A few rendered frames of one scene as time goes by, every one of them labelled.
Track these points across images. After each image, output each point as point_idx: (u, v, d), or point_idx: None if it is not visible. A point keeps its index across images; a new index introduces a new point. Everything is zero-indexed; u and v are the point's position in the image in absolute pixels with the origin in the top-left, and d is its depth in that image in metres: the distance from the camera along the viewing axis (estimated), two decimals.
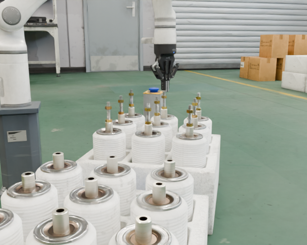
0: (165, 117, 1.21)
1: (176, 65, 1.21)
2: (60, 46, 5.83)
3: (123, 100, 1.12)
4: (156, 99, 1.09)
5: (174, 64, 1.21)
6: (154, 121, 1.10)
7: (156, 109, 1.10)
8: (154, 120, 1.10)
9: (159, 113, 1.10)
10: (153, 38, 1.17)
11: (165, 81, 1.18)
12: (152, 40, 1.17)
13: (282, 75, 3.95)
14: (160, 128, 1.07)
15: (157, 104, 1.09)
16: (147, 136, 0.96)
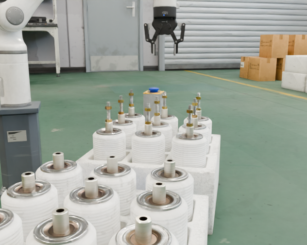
0: (165, 117, 1.22)
1: (181, 26, 1.14)
2: (60, 46, 5.83)
3: (123, 100, 1.12)
4: (156, 99, 1.09)
5: (179, 26, 1.15)
6: (154, 121, 1.10)
7: (156, 109, 1.10)
8: (154, 120, 1.10)
9: (159, 113, 1.10)
10: None
11: (153, 44, 1.16)
12: None
13: (282, 75, 3.95)
14: (160, 128, 1.07)
15: (157, 104, 1.09)
16: (147, 136, 0.96)
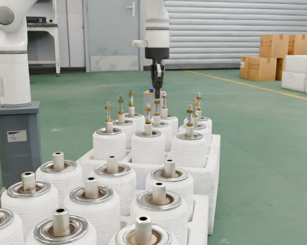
0: (165, 117, 1.22)
1: None
2: (60, 46, 5.83)
3: (123, 100, 1.12)
4: None
5: None
6: (154, 121, 1.10)
7: (158, 109, 1.10)
8: (154, 120, 1.10)
9: (157, 113, 1.11)
10: (146, 41, 1.03)
11: (160, 89, 1.08)
12: (145, 43, 1.03)
13: (282, 75, 3.95)
14: (160, 128, 1.07)
15: (158, 104, 1.10)
16: (147, 136, 0.96)
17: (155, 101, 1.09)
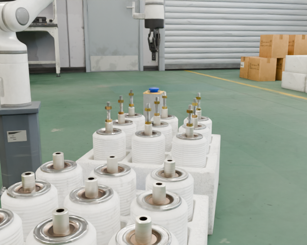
0: (165, 117, 1.22)
1: (159, 39, 1.38)
2: (60, 46, 5.83)
3: (123, 100, 1.12)
4: (156, 99, 1.10)
5: None
6: (159, 120, 1.12)
7: (156, 109, 1.11)
8: (158, 119, 1.12)
9: (154, 113, 1.10)
10: (144, 14, 1.31)
11: (156, 53, 1.35)
12: (143, 15, 1.31)
13: (282, 75, 3.95)
14: None
15: (155, 104, 1.10)
16: (147, 136, 0.96)
17: (159, 101, 1.10)
